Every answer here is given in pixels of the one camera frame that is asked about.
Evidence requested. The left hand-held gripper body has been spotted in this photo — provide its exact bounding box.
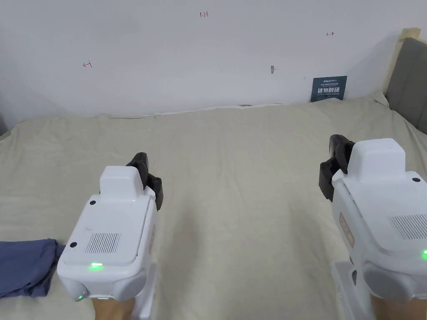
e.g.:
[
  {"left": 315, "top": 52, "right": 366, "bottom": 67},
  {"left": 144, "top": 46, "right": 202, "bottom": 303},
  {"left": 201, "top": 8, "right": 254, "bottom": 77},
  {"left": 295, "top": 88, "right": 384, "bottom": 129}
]
[{"left": 56, "top": 165, "right": 159, "bottom": 320}]

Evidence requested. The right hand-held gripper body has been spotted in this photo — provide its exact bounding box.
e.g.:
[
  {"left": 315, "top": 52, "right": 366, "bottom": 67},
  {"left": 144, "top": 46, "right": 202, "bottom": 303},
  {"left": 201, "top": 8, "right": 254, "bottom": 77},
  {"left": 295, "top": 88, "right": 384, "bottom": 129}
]
[{"left": 332, "top": 138, "right": 427, "bottom": 320}]

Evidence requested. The dark blue sign card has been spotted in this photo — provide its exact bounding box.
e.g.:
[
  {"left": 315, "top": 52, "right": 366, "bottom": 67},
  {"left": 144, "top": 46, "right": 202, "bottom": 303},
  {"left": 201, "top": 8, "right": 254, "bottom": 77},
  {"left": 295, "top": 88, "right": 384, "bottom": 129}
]
[{"left": 309, "top": 75, "right": 348, "bottom": 103}]

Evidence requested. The person's right hand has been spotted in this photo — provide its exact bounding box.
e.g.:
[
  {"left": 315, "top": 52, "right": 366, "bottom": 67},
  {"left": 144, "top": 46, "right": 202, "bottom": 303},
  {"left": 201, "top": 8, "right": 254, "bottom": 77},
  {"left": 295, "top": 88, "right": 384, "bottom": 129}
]
[{"left": 370, "top": 295, "right": 427, "bottom": 320}]

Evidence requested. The dark blue garment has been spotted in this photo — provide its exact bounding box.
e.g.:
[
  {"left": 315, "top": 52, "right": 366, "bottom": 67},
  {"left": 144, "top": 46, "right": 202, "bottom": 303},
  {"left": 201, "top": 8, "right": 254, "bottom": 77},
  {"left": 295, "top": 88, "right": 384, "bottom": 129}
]
[{"left": 0, "top": 238, "right": 66, "bottom": 299}]

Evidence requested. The bed with beige sheet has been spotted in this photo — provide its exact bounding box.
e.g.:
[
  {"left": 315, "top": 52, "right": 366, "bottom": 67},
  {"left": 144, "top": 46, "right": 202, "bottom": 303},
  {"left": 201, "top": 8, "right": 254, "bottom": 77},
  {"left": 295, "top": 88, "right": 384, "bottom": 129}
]
[{"left": 0, "top": 91, "right": 427, "bottom": 320}]

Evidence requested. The grey padded headboard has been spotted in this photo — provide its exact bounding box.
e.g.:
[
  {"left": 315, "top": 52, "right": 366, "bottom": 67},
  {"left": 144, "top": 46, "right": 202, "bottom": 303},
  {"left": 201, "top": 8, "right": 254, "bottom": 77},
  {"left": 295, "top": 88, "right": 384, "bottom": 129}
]
[{"left": 383, "top": 27, "right": 427, "bottom": 131}]

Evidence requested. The person's left hand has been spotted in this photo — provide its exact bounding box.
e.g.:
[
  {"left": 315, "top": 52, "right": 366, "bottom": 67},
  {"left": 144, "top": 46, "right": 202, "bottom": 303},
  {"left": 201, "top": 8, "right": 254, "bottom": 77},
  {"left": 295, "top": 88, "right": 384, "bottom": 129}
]
[{"left": 91, "top": 296, "right": 137, "bottom": 320}]

